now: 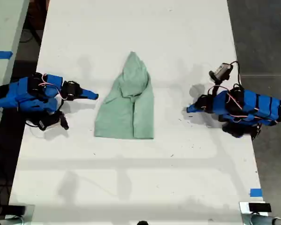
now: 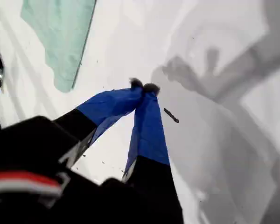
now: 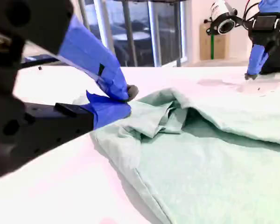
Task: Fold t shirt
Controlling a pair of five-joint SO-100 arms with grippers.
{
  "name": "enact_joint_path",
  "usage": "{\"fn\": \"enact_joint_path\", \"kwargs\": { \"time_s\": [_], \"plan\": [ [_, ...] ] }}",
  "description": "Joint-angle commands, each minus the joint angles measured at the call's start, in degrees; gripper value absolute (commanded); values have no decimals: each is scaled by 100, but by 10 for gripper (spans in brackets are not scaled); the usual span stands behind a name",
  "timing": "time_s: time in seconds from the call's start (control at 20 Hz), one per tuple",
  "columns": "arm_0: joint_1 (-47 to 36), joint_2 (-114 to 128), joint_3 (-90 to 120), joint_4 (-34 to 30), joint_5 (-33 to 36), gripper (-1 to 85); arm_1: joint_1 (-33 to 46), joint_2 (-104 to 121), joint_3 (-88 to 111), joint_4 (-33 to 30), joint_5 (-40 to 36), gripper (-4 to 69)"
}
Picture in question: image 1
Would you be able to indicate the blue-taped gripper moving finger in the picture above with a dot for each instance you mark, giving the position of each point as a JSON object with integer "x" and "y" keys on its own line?
{"x": 194, "y": 110}
{"x": 84, "y": 98}

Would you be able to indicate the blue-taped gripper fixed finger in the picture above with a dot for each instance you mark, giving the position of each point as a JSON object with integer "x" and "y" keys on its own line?
{"x": 90, "y": 93}
{"x": 192, "y": 106}

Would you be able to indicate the pale green T-shirt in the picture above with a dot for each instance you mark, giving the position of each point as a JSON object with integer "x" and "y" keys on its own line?
{"x": 126, "y": 110}

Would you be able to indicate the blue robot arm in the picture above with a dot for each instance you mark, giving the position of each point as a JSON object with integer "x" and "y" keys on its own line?
{"x": 21, "y": 93}
{"x": 260, "y": 105}

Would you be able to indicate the long blue tape strip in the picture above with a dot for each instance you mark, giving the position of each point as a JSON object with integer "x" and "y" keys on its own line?
{"x": 1, "y": 54}

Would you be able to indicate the white side table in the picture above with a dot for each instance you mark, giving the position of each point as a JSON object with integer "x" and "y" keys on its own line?
{"x": 4, "y": 28}

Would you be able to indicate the short blue tape strip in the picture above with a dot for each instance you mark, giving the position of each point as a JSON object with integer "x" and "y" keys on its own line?
{"x": 256, "y": 192}

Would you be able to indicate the small black box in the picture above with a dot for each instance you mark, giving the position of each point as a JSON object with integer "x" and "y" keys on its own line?
{"x": 16, "y": 210}
{"x": 260, "y": 207}

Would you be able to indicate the round black knob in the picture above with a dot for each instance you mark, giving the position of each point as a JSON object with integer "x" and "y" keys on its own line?
{"x": 142, "y": 222}

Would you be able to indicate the grey metal tube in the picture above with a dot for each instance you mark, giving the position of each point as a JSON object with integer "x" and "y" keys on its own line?
{"x": 267, "y": 220}
{"x": 7, "y": 221}

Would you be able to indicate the short black camera stalk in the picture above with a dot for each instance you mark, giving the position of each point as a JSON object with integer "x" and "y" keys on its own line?
{"x": 216, "y": 87}
{"x": 57, "y": 113}

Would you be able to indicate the grey and black camera box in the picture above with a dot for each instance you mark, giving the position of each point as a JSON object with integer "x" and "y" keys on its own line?
{"x": 221, "y": 70}

